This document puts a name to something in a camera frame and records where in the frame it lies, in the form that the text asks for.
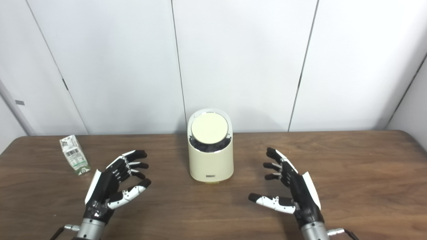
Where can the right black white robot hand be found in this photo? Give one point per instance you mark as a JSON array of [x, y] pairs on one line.
[[302, 193]]

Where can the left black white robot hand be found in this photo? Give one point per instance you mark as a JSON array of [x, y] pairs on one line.
[[105, 186]]

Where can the small white green milk carton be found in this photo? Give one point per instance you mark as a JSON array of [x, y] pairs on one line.
[[75, 156]]

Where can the cream-colored cylindrical bin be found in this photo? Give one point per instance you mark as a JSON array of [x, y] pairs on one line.
[[210, 163]]

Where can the round cream bin lid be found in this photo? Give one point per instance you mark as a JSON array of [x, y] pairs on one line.
[[209, 128]]

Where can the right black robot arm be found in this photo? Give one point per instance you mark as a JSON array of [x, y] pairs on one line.
[[314, 232]]

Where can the black wall panel hinge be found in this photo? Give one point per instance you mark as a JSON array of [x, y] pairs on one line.
[[65, 84]]

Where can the small grey wall tag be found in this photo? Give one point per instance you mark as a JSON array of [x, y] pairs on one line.
[[20, 102]]

